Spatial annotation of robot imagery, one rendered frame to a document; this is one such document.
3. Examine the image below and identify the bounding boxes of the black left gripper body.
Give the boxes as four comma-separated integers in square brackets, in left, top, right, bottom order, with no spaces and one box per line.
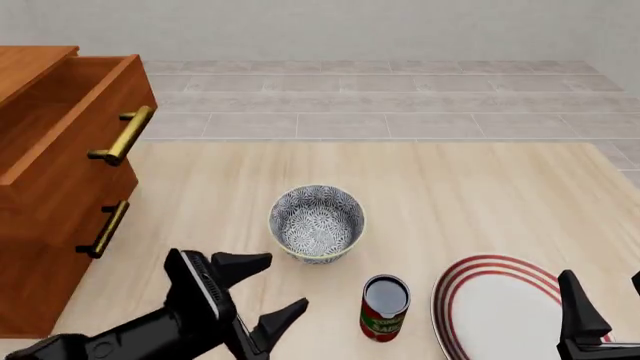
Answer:
[163,247,267,360]

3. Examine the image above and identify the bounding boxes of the short brass drawer handle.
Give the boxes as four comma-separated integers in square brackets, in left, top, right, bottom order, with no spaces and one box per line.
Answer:
[75,199,131,260]

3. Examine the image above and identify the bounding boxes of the closed wooden drawer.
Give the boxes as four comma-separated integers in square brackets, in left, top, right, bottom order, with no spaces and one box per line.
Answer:
[0,162,140,264]

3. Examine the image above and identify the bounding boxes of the long brass drawer handle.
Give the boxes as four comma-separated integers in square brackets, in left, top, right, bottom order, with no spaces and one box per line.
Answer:
[86,105,155,168]

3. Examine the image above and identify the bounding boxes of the blue-white patterned bowl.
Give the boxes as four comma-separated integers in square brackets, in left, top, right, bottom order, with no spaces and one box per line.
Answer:
[268,183,367,265]

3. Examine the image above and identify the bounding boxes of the wooden cabinet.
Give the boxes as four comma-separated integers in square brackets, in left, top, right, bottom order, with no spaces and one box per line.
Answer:
[0,45,159,339]

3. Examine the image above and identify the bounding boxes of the red tomato sauce tin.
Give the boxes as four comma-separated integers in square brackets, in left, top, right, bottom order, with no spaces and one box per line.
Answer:
[359,274,412,342]

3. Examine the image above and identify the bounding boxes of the open wooden drawer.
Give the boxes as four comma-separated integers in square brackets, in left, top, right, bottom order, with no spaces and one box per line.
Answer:
[0,54,159,243]

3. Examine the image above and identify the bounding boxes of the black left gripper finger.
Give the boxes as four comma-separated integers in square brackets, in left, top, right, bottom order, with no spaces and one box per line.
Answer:
[211,251,274,292]
[249,297,310,354]

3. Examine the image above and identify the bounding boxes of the white plate with red rings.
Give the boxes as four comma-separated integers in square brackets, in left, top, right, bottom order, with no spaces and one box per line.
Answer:
[430,254,617,360]

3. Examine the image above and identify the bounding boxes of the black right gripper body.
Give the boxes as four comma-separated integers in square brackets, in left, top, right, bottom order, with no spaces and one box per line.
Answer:
[555,339,640,360]

